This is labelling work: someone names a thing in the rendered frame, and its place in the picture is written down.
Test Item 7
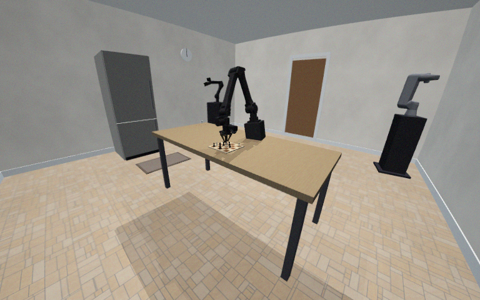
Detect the brown and cream chessboard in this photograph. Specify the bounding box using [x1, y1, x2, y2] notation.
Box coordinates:
[208, 142, 244, 154]

